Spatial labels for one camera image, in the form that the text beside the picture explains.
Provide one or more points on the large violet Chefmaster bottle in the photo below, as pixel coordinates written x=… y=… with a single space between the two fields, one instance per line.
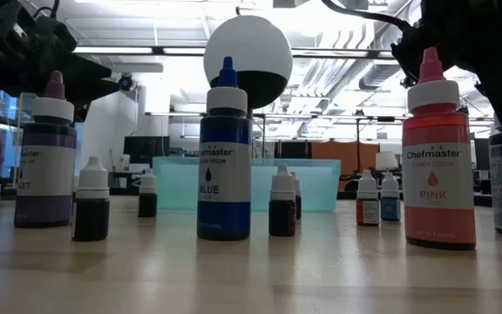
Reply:
x=46 y=209

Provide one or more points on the teal translucent plastic bin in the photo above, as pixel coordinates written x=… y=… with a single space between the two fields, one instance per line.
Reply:
x=181 y=187

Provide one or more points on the large blue Chefmaster bottle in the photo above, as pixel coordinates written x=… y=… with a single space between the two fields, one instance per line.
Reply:
x=225 y=209

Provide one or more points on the large pink Chefmaster bottle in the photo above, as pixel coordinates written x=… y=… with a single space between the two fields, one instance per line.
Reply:
x=438 y=227

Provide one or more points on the small maroon dropper bottle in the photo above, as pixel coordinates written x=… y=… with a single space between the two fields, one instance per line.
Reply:
x=282 y=218

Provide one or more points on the long ceiling light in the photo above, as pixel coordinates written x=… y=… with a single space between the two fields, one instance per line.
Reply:
x=146 y=50

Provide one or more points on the large window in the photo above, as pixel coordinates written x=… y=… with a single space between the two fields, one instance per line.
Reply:
x=11 y=131

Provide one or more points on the wide black computer monitor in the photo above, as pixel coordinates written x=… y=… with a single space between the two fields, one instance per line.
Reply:
x=483 y=152

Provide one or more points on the white lampshade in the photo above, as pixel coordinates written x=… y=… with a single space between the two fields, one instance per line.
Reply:
x=386 y=160

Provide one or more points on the white globe lamp black stand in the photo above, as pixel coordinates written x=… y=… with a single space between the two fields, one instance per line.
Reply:
x=246 y=43

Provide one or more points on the orange partition panel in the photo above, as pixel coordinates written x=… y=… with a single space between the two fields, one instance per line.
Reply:
x=347 y=150

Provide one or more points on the small blue dropper bottle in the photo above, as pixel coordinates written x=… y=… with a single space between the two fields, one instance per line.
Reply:
x=390 y=209

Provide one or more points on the small red dropper bottle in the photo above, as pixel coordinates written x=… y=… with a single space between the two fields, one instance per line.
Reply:
x=368 y=213

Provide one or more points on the round black ceiling camera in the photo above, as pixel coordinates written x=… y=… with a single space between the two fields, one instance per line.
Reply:
x=125 y=82

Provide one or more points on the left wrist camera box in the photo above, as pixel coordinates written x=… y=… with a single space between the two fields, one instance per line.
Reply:
x=57 y=39

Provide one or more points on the silver ventilation duct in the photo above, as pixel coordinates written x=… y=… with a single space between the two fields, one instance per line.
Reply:
x=377 y=76

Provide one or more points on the black aluminium rig frame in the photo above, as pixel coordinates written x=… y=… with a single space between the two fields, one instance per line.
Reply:
x=483 y=200

